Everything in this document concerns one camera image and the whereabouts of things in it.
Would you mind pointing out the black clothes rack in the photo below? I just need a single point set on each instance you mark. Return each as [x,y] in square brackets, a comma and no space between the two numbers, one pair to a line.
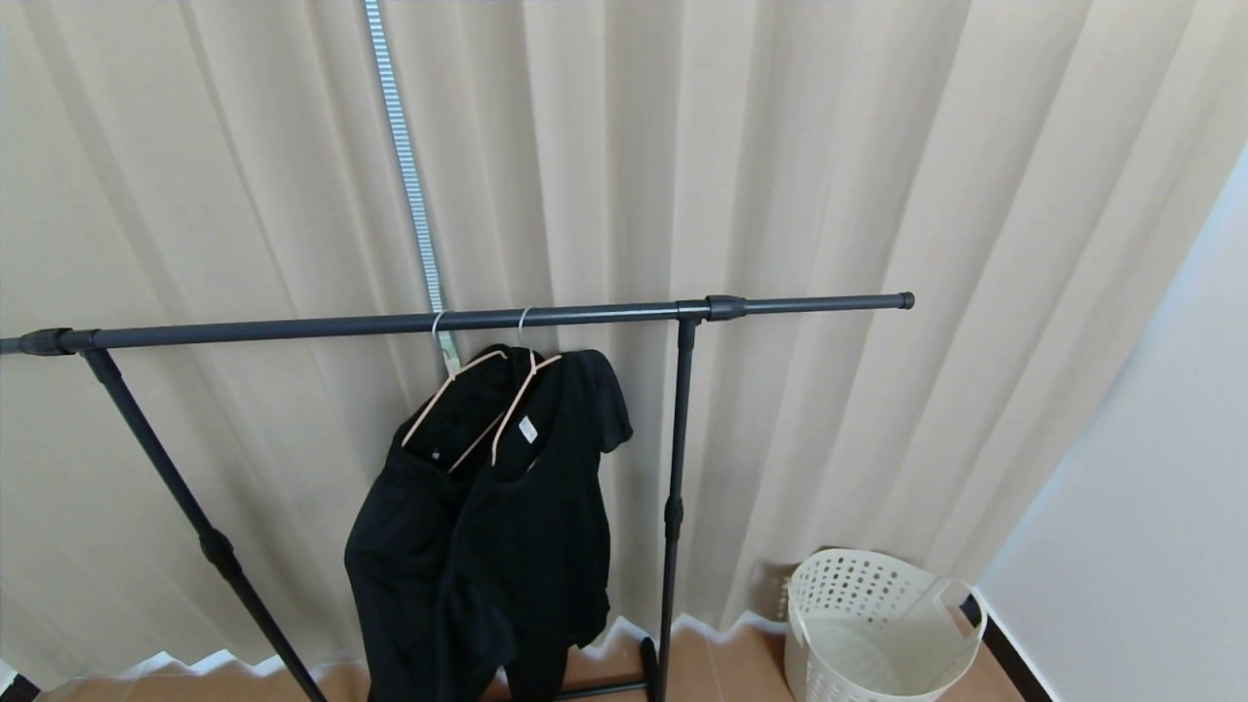
[292,327]

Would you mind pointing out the white laundry basket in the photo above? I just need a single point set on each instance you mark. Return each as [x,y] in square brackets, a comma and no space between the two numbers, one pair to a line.
[838,634]

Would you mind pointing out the beige curtain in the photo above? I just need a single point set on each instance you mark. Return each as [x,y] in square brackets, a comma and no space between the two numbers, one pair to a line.
[682,146]

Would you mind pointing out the black shorts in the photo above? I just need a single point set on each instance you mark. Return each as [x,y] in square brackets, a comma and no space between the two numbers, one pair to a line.
[400,565]

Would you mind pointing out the black garment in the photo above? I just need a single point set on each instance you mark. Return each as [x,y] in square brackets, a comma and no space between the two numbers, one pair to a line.
[546,546]

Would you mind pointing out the pink clothes hanger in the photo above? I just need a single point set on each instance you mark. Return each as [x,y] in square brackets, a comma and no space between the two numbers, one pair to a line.
[436,400]
[512,409]

